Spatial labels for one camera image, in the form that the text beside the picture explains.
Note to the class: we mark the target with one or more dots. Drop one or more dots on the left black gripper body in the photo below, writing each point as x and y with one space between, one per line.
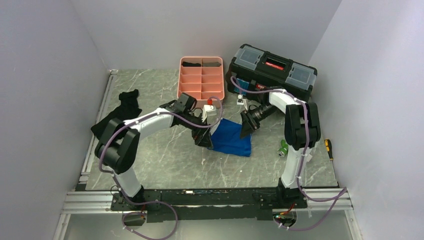
195 130

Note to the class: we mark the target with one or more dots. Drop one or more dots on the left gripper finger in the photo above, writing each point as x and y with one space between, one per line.
206 140
200 140

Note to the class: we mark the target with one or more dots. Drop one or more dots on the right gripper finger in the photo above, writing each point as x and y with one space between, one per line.
247 128
246 115

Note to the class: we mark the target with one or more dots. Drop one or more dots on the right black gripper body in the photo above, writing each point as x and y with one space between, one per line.
261 112

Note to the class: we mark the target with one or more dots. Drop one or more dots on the blue underwear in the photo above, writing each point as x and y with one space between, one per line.
225 138

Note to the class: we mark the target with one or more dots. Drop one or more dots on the black underwear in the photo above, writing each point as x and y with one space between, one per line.
128 109

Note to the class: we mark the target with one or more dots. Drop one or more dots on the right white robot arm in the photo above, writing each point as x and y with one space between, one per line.
302 129

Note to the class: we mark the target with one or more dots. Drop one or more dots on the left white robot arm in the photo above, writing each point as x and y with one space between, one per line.
118 145

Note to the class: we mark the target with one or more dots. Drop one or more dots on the black toolbox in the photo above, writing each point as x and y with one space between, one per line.
257 70

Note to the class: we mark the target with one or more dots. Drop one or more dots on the green white tool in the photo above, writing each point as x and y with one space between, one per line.
283 150

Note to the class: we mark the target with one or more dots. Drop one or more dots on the pink divided organizer tray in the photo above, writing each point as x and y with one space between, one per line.
201 82

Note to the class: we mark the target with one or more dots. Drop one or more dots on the rolled grey cloth in tray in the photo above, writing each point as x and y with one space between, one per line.
215 64

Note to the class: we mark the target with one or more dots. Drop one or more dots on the yellow black screwdriver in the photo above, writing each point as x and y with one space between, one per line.
329 148

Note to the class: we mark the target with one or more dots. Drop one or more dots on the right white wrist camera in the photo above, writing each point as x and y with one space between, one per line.
241 101

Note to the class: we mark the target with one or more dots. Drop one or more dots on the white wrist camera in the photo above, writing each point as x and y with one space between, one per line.
208 110
241 101

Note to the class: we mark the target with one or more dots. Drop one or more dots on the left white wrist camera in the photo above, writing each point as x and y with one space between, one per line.
208 110

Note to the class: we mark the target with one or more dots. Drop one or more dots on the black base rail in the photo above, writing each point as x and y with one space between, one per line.
212 203

